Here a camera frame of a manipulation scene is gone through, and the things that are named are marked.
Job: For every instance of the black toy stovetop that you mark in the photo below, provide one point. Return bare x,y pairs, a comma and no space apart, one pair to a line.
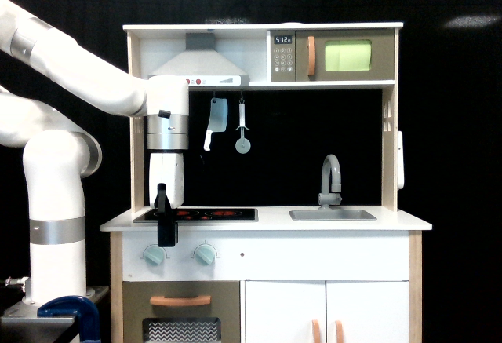
215,214

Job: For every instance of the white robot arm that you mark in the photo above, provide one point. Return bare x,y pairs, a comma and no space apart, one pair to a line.
58,154

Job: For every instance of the toy cleaver knife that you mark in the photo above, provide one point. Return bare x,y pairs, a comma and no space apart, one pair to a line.
217,120

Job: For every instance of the right white cabinet door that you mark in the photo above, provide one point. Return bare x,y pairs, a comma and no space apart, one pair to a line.
367,311

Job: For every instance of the grey range hood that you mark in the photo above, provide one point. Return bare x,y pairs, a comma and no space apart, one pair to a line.
201,65

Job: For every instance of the grey toy faucet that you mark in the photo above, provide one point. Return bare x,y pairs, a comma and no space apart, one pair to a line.
330,194

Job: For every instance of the white wooden toy kitchen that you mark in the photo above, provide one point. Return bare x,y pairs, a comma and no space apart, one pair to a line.
293,126

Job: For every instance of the blue clamp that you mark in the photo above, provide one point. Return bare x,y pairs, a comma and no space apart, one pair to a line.
82,308

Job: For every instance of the toy pizza cutter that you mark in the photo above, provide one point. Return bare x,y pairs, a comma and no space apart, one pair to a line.
242,144

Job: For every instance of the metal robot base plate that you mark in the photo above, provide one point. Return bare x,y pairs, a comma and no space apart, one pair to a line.
25,311

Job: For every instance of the right mint stove knob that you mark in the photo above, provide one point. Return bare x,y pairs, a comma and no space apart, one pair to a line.
205,254

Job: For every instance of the white cabinet door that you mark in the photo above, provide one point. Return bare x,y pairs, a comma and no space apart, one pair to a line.
285,311
367,311

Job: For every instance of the grey toy sink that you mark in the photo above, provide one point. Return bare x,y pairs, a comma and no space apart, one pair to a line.
331,215

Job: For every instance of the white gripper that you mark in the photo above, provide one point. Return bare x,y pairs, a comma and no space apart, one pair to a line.
166,190

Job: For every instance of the left white cabinet door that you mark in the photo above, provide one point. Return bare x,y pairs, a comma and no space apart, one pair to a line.
285,311

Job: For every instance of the left mint stove knob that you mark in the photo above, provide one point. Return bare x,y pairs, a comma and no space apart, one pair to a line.
154,255

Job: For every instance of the white side-mounted toy phone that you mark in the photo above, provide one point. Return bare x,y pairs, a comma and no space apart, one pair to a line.
400,162

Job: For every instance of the microwave keypad panel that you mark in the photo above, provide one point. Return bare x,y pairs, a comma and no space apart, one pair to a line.
283,56

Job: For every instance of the mint stove knob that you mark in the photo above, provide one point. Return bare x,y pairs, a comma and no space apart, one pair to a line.
205,254
154,255

